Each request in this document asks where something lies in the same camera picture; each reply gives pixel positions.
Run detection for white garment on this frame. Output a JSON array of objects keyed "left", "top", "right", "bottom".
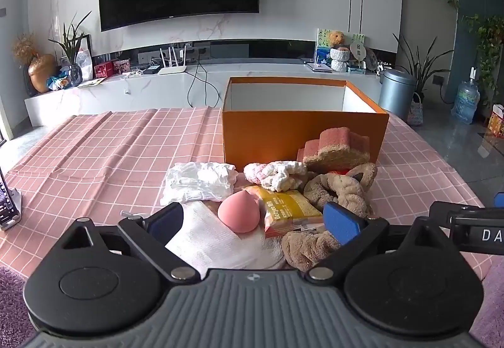
[{"left": 160, "top": 161, "right": 239, "bottom": 205}]

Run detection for pink makeup sponge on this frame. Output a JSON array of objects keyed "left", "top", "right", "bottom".
[{"left": 217, "top": 190, "right": 261, "bottom": 234}]

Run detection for pink white knitted scrunchie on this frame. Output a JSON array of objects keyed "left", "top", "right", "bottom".
[{"left": 243, "top": 160, "right": 308, "bottom": 192}]

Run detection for long-leaf potted plant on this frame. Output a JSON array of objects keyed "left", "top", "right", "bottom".
[{"left": 393, "top": 32, "right": 450, "bottom": 97}]

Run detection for green plant in glass vase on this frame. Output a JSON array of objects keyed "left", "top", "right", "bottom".
[{"left": 48, "top": 11, "right": 94, "bottom": 87}]

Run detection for blue flower painting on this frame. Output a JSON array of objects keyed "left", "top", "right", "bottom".
[{"left": 314, "top": 27, "right": 335, "bottom": 66}]

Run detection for orange cardboard box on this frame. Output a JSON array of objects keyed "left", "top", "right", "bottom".
[{"left": 221, "top": 76, "right": 390, "bottom": 174}]

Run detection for blue water bottle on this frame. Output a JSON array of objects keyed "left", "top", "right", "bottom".
[{"left": 450, "top": 67, "right": 481, "bottom": 125}]

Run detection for black picture frame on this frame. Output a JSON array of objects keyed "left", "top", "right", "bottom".
[{"left": 76, "top": 34, "right": 94, "bottom": 57}]

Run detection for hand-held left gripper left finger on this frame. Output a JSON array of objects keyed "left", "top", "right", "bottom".
[{"left": 63, "top": 203, "right": 201, "bottom": 286}]

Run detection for white plastic bag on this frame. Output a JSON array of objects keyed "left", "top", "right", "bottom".
[{"left": 75, "top": 50, "right": 95, "bottom": 82}]

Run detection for white waffle towel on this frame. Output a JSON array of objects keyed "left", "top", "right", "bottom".
[{"left": 164, "top": 200, "right": 285, "bottom": 270}]

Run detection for golden gourd vase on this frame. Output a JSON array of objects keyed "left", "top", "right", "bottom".
[{"left": 27, "top": 54, "right": 58, "bottom": 94}]

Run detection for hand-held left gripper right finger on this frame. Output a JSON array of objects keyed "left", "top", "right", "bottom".
[{"left": 303, "top": 201, "right": 453, "bottom": 286}]

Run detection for pink checkered tablecloth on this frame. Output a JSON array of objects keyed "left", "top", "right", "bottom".
[{"left": 0, "top": 106, "right": 504, "bottom": 280}]

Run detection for red gift bag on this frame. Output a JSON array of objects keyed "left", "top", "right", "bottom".
[{"left": 487, "top": 104, "right": 504, "bottom": 138}]

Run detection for white marble tv cabinet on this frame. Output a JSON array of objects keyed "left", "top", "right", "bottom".
[{"left": 24, "top": 60, "right": 383, "bottom": 129}]

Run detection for yellow snack packet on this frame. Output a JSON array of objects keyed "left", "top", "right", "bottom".
[{"left": 241, "top": 185, "right": 326, "bottom": 239}]

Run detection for round white fan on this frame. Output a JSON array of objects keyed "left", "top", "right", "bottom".
[{"left": 350, "top": 33, "right": 368, "bottom": 62}]

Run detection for dried flower bunch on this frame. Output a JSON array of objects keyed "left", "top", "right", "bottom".
[{"left": 12, "top": 33, "right": 41, "bottom": 66}]

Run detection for yellow envelope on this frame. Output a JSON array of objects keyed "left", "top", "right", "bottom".
[{"left": 77, "top": 77, "right": 107, "bottom": 89}]

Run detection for blue snack bag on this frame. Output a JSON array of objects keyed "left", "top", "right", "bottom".
[{"left": 47, "top": 74, "right": 72, "bottom": 91}]

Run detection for phone on stand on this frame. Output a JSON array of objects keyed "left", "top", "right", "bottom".
[{"left": 0, "top": 166, "right": 23, "bottom": 231}]

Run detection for grey trash can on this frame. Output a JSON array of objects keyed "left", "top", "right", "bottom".
[{"left": 377, "top": 68, "right": 416, "bottom": 122}]

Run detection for black cable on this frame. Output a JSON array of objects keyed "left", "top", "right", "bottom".
[{"left": 184, "top": 60, "right": 222, "bottom": 109}]

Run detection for pink scouring sponge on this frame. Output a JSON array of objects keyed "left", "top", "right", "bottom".
[
  {"left": 296, "top": 139, "right": 323, "bottom": 164},
  {"left": 302, "top": 127, "right": 371, "bottom": 176}
]

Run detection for woven basket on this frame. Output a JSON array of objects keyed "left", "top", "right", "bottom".
[{"left": 407, "top": 92, "right": 424, "bottom": 126}]

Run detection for tall leafy plant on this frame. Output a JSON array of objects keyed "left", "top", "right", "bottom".
[{"left": 460, "top": 14, "right": 504, "bottom": 106}]

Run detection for white router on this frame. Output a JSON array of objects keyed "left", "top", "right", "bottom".
[{"left": 157, "top": 46, "right": 186, "bottom": 75}]

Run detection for brown plush headband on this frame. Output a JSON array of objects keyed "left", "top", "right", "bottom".
[{"left": 281, "top": 162, "right": 379, "bottom": 272}]

